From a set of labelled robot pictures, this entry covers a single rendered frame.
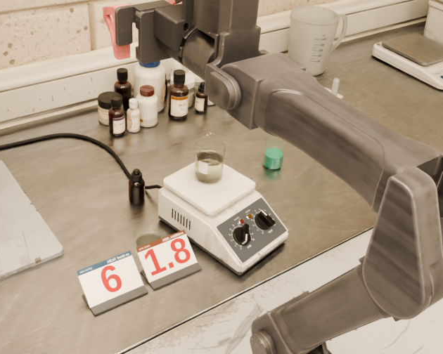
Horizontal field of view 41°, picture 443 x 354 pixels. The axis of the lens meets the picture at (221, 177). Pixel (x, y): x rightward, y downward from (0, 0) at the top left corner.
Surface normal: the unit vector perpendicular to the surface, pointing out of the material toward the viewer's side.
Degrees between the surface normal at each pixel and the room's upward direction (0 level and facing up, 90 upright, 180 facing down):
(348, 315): 92
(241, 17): 89
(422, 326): 0
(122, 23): 89
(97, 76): 90
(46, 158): 0
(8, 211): 0
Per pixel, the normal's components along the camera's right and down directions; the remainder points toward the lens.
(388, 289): -0.81, 0.29
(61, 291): 0.08, -0.80
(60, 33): 0.58, 0.52
